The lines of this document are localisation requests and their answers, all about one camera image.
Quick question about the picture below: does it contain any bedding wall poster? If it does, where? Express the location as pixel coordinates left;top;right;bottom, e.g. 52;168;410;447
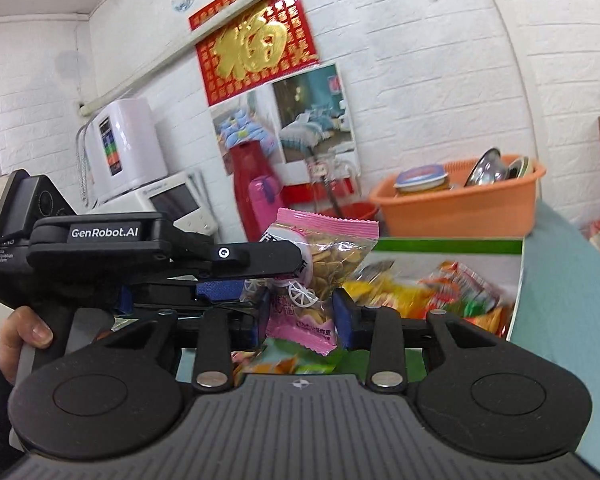
210;62;357;177

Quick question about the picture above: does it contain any yellow bread packet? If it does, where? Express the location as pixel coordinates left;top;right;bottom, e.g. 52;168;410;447
342;280;431;313

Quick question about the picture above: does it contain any red snack packet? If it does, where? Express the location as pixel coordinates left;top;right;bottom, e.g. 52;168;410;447
424;261;502;312

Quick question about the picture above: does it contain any orange green snack packet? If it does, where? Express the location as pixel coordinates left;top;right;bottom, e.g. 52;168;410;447
460;305;508;337

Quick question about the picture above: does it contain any white water purifier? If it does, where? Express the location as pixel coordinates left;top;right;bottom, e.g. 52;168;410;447
77;98;170;207

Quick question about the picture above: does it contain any black stick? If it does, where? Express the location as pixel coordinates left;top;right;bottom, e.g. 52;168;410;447
324;180;342;219

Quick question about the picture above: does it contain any person's left hand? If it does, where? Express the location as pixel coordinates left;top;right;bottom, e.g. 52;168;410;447
0;306;55;362

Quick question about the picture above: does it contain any red wall hanging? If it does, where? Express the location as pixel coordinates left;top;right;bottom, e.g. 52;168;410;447
188;0;322;107

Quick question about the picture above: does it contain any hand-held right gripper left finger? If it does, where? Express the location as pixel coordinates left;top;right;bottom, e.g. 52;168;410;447
92;306;272;394

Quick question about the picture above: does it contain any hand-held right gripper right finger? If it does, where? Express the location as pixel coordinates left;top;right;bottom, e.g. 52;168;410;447
332;289;512;394

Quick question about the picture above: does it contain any stack of metal bowls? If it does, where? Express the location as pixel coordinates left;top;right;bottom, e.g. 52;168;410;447
462;147;534;187

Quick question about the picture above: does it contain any pile of loose snack packets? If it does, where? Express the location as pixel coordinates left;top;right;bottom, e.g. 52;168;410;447
230;337;349;377

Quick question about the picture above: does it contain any green cardboard box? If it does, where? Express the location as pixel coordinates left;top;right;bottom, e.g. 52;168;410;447
340;236;526;341

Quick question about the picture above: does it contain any pink bottle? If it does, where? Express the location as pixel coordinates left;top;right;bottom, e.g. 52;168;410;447
247;175;287;242

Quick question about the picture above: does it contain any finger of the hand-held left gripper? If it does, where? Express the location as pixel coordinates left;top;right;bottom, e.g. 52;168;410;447
120;280;261;315
167;232;304;279

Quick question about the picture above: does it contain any red plastic basket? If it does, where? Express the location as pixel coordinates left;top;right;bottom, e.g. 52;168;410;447
322;202;381;224

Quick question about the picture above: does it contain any orange plastic basin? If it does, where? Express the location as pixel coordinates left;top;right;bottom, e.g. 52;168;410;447
369;155;547;239

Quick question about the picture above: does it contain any jar with blue lid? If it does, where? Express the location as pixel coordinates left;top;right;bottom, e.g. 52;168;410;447
394;165;451;197

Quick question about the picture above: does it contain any clear glass pitcher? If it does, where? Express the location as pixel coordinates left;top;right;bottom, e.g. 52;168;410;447
305;152;361;207

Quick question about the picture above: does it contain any white wall conduit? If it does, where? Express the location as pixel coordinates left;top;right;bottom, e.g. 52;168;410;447
77;25;202;112

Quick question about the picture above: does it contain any white screen device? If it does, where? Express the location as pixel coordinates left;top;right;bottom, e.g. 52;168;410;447
97;170;221;242

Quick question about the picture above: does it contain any red thermos jug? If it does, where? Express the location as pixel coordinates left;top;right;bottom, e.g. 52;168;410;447
230;142;277;244

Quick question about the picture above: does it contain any pink snack packet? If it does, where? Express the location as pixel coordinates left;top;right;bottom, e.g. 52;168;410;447
260;207;380;357

